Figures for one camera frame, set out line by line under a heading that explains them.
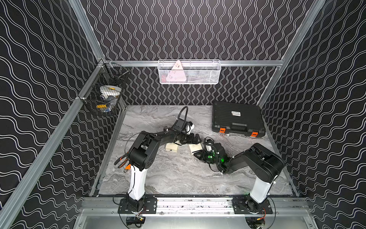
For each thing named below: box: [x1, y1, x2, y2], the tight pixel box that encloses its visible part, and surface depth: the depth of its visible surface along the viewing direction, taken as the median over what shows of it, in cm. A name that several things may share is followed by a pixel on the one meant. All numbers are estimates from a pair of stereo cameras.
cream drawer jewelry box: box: [165, 142, 179, 153], surface depth 96 cm
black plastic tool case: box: [211, 101, 266, 137], surface depth 103 cm
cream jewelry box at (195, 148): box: [188, 143, 203, 154], surface depth 94 cm
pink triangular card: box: [165, 60, 187, 82], surface depth 91 cm
